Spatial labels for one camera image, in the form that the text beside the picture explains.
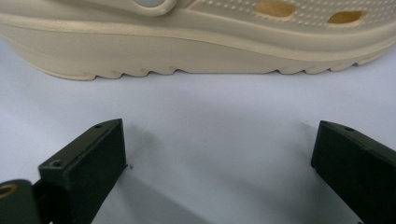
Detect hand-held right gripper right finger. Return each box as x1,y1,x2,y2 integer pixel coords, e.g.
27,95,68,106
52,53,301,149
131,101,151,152
310,119,396,224

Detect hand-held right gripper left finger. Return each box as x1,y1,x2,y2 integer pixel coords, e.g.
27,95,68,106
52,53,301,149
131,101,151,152
37,118,128,224

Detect beige clog shoe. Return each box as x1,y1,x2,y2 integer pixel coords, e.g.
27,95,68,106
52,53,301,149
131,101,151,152
0,0,396,82

